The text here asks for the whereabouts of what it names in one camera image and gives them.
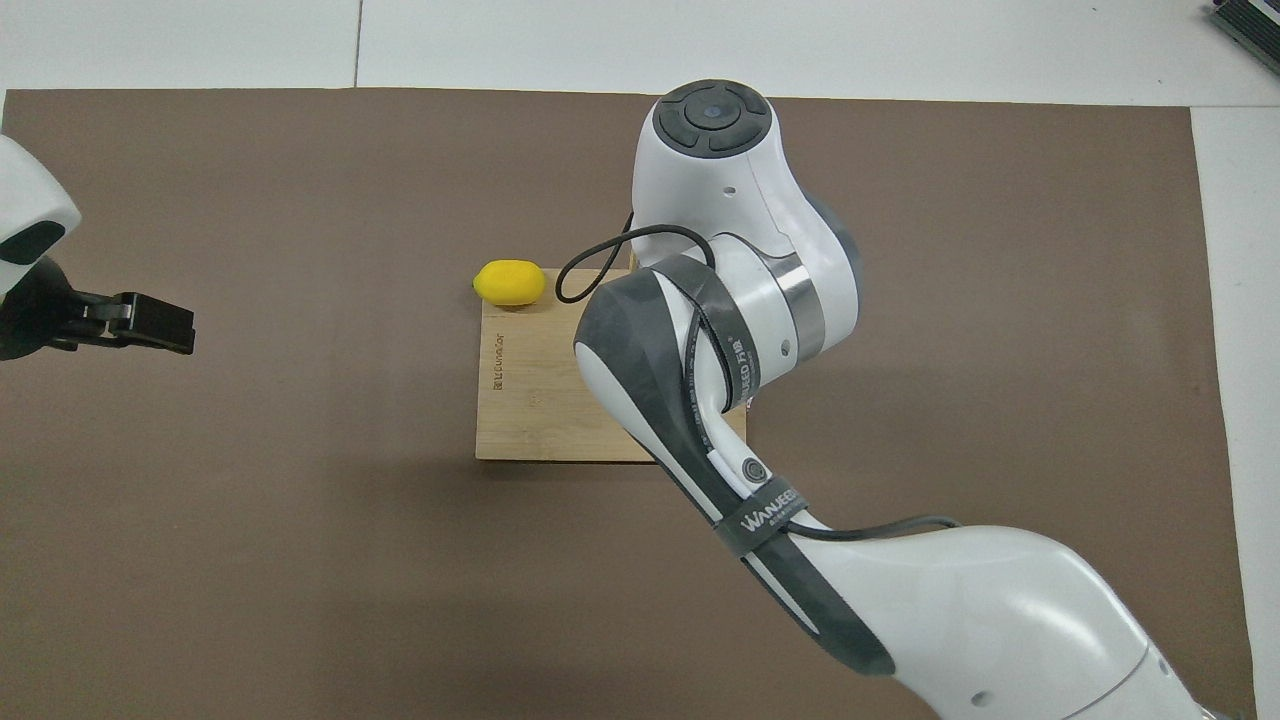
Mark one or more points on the brown table mat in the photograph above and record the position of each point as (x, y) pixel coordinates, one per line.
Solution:
(300, 560)

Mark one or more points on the yellow lemon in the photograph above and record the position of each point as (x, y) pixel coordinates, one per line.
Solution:
(510, 282)

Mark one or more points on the wooden cutting board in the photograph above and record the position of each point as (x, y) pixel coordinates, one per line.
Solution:
(530, 400)

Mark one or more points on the grey ribbed device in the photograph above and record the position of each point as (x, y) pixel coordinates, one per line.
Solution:
(1255, 20)

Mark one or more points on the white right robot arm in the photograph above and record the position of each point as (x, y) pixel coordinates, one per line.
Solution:
(730, 210)

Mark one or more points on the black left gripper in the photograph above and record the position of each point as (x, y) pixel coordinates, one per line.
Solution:
(35, 315)

